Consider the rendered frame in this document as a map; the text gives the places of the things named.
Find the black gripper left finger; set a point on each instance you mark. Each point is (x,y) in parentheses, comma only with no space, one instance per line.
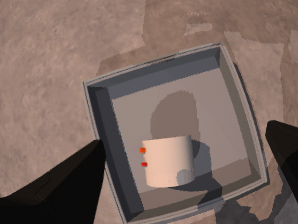
(68,194)

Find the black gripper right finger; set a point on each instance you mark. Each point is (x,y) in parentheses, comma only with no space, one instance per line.
(283,141)

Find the peach cylinder with grey slotted end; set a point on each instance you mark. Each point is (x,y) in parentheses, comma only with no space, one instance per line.
(169,161)

